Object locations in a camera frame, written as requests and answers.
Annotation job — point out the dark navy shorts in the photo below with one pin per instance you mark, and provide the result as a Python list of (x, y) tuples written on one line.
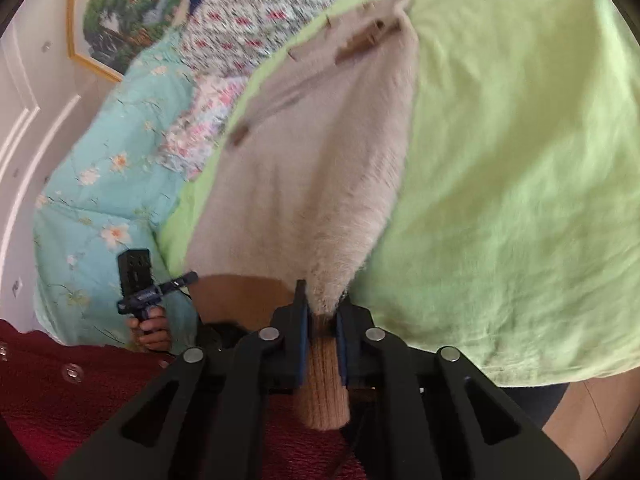
[(542, 400)]

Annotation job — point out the turquoise floral quilt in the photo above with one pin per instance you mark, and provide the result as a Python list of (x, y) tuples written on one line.
[(107, 175)]

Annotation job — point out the pink floral patchwork pillow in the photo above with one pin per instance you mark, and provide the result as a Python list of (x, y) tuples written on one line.
[(205, 120)]

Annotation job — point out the beige knitted sweater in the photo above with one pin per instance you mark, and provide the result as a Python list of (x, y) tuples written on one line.
[(310, 170)]

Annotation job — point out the light green bed sheet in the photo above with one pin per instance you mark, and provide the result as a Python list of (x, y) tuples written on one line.
[(500, 170)]

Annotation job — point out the person's left hand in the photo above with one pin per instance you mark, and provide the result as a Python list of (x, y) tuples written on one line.
[(152, 334)]

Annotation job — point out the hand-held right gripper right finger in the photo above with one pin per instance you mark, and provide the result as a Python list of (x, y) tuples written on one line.
[(342, 345)]

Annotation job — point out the white red-flowered pillow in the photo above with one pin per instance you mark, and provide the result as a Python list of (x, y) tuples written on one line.
[(260, 10)]

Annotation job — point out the framed landscape painting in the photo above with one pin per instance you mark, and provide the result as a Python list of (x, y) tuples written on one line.
[(125, 10)]

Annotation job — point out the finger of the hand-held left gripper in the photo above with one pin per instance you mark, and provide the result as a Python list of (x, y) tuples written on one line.
[(177, 281)]

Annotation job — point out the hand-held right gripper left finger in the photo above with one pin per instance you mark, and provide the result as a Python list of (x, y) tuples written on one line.
[(301, 340)]

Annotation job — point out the red knitted garment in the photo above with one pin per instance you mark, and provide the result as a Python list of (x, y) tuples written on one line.
[(75, 410)]

